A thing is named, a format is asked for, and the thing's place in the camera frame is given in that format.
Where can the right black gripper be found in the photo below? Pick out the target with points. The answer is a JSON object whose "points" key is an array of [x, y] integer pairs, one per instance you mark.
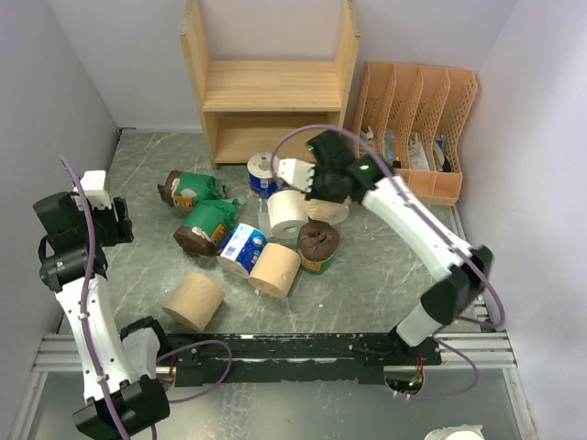
{"points": [[315, 194]]}

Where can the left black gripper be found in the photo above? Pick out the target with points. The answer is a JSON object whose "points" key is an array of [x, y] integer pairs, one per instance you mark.
{"points": [[120, 230]]}

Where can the beige toilet roll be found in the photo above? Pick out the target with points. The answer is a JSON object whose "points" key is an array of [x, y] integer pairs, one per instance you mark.
{"points": [[331, 213]]}

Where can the green brown roll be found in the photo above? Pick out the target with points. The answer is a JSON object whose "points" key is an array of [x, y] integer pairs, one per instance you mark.
{"points": [[206, 227], [184, 189], [317, 244]]}

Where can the blue roll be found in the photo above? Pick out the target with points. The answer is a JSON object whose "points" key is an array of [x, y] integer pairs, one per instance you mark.
{"points": [[241, 251], [261, 181]]}

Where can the tan toilet roll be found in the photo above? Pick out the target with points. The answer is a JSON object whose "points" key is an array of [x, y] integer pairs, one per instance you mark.
{"points": [[275, 270], [194, 301]]}

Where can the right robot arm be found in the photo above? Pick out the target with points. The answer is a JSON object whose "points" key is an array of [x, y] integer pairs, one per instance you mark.
{"points": [[455, 266]]}

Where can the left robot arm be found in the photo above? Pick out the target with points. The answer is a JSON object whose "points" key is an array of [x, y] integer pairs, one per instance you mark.
{"points": [[122, 394]]}

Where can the wooden two-tier shelf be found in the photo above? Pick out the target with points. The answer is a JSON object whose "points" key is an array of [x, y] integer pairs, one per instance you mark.
{"points": [[248, 106]]}

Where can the white toilet roll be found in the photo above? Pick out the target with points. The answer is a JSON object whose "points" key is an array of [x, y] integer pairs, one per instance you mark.
{"points": [[287, 214]]}

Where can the orange plastic file organizer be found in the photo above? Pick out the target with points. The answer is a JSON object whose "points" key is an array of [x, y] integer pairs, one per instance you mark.
{"points": [[416, 115]]}

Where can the tan toilet roll front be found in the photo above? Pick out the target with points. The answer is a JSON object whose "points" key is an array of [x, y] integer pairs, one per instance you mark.
{"points": [[194, 301]]}

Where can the blue wrapped roll lying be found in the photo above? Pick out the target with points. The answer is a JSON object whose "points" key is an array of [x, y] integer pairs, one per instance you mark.
{"points": [[241, 251]]}

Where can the white roll bottom edge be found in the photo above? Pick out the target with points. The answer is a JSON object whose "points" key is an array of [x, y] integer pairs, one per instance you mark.
{"points": [[463, 432]]}

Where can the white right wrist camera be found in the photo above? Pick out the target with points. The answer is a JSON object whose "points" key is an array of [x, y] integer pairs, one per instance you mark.
{"points": [[297, 173]]}

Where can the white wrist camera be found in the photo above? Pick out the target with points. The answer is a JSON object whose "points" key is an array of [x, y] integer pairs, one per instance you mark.
{"points": [[297, 173], [95, 184]]}

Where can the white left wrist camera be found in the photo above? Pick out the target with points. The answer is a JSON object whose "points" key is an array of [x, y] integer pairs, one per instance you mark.
{"points": [[95, 184]]}

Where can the black mounting base plate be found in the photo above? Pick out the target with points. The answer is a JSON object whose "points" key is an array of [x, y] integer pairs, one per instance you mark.
{"points": [[360, 357]]}

